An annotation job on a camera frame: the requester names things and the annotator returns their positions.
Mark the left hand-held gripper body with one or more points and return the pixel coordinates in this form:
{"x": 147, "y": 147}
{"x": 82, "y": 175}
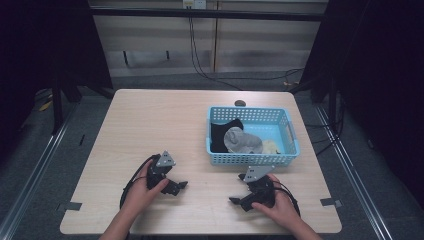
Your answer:
{"x": 160, "y": 173}

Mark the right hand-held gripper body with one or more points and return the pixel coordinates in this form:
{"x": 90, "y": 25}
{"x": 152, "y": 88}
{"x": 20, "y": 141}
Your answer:
{"x": 261, "y": 193}

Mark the person's right hand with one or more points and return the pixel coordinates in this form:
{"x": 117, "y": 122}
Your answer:
{"x": 280, "y": 206}

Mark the person's left hand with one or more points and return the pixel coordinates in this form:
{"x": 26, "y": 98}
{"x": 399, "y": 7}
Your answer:
{"x": 143, "y": 193}

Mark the grey sock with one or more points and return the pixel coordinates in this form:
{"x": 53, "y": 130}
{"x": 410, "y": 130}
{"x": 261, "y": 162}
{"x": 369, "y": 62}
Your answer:
{"x": 241, "y": 141}

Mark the pale yellow sock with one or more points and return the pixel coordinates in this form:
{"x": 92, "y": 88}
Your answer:
{"x": 270, "y": 147}

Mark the black sock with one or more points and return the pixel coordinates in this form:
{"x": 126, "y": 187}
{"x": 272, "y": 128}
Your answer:
{"x": 218, "y": 136}

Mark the light blue plastic basket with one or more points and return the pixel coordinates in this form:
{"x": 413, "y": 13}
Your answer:
{"x": 266, "y": 128}

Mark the grey tape strip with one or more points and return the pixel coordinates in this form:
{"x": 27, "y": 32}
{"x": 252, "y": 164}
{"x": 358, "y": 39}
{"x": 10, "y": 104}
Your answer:
{"x": 70, "y": 206}
{"x": 330, "y": 202}

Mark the round grey table grommet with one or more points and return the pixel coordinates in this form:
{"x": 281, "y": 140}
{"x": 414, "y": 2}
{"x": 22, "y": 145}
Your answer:
{"x": 240, "y": 103}

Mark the black metal stand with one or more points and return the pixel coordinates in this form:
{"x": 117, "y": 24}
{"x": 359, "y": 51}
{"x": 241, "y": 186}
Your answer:
{"x": 57, "y": 106}

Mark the yellow object on floor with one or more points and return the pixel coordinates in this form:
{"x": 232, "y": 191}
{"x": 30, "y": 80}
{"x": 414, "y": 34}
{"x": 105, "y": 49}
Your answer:
{"x": 45, "y": 106}

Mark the metal floor rail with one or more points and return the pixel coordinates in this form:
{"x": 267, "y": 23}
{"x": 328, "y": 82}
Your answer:
{"x": 353, "y": 173}
{"x": 36, "y": 166}

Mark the black horizontal frame bar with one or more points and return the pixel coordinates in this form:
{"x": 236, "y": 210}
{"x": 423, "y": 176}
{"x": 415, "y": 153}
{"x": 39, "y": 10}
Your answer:
{"x": 200, "y": 14}

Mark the white wall power outlet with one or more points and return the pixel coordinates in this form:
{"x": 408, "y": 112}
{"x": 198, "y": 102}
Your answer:
{"x": 195, "y": 3}

